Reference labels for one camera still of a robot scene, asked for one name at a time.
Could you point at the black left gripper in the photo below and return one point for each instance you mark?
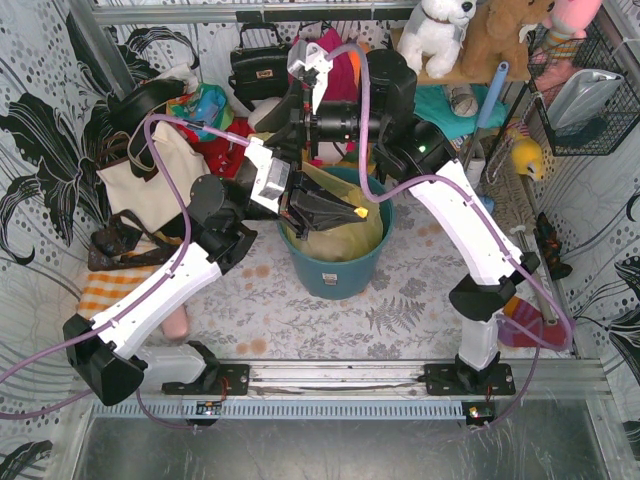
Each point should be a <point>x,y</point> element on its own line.
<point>292,211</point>

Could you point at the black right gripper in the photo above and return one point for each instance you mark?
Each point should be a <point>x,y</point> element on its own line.
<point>305,118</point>

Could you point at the yellow plastic trash bag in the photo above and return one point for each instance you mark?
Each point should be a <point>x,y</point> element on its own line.
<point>343,243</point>

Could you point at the teal plastic trash bin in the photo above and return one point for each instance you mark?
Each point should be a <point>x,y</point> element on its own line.
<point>341,280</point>

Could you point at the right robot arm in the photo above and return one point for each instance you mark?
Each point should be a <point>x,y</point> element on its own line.
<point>422,161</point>

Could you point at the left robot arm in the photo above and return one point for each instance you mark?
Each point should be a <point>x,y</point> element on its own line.
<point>108,350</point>

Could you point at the magenta cloth bag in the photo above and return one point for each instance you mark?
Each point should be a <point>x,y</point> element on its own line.
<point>341,79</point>

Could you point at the cream canvas tote bag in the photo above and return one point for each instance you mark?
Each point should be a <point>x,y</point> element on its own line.
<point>152,200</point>

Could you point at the white fluffy plush lamb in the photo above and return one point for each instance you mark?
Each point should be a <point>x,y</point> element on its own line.
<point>261,111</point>

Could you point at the pink doll striped clothes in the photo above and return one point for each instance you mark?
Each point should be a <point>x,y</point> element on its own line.
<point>329,153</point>

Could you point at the black leather handbag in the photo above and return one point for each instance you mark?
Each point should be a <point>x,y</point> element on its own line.
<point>259,73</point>

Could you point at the red cloth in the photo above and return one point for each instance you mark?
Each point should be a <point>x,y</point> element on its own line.
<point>224,158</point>

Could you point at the colourful patterned cloth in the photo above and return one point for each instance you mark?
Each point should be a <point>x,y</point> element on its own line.
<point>207,104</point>

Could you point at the black cloth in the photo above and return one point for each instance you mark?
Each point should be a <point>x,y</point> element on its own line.
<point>178,227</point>

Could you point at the teal folded cloth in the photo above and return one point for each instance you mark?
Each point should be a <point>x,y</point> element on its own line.
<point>432,105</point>

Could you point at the black hat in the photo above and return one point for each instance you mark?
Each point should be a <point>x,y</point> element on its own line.
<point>126,114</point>

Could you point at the white plush dog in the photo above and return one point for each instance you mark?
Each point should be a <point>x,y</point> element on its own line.
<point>432,37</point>

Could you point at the grey stuffed ball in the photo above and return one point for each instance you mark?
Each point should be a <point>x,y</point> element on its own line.
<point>461,99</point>

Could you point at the pink soft object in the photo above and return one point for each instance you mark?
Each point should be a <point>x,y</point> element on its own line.
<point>176,325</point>

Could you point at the brown patterned handbag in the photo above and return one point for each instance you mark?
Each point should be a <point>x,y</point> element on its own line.
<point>112,247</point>

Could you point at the blue lint roller mop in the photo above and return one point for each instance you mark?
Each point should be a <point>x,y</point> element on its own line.
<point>487,107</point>

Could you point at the yellow plush duck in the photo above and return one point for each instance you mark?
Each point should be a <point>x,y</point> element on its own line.
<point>526,153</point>

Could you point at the brown teddy bear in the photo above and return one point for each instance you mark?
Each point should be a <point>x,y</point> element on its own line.
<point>494,33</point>

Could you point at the orange white checked towel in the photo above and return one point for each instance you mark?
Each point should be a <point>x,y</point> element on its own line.
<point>105,288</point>

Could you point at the black orange toy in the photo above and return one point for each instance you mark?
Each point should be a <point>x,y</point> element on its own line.
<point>550,247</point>

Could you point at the silver foil pouch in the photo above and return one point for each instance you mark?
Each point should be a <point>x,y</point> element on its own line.
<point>582,96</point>

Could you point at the pink plush toy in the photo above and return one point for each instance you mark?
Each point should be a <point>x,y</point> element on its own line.
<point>566,27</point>

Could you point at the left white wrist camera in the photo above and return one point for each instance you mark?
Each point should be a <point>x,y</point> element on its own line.
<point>271,177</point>

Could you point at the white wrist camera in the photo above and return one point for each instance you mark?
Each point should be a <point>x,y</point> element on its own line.
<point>271,177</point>
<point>308,62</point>

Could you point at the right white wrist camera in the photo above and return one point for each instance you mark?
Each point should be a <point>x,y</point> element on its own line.
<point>308,62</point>

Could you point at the black wire basket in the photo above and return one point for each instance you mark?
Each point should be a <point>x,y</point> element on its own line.
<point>603,133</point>

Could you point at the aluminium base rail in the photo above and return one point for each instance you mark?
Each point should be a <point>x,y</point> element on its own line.
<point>560,377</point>

